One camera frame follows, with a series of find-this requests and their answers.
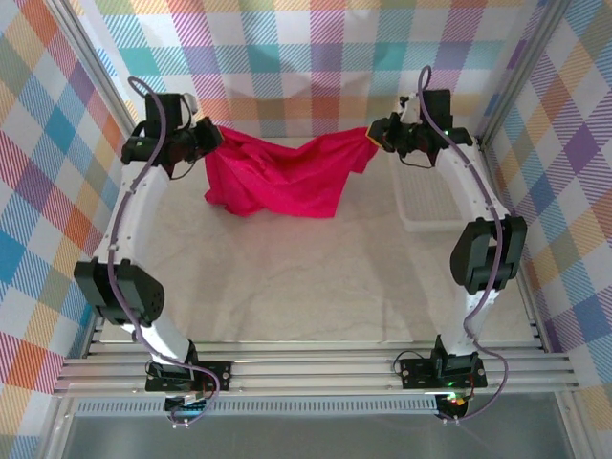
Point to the white plastic basket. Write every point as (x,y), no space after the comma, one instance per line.
(430,205)

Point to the red t-shirt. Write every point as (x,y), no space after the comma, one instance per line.
(287,181)

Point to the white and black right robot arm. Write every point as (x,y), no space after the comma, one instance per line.
(468,177)

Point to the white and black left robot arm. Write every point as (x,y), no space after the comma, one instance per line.
(124,287)

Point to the controller board green connector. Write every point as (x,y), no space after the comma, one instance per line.
(189,404)

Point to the controller board orange connector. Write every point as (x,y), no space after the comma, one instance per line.
(454,404)

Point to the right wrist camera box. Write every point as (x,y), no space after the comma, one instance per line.
(408,107)

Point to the aluminium frame post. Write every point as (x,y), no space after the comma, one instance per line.
(102,81)
(521,67)

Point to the aluminium side rail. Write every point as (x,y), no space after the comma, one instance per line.
(526,287)
(131,201)

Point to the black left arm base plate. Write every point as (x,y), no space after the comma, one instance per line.
(220,378)

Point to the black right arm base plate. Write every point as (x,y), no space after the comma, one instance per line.
(416,375)

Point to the aluminium mounting rail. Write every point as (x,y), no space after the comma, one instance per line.
(311,375)

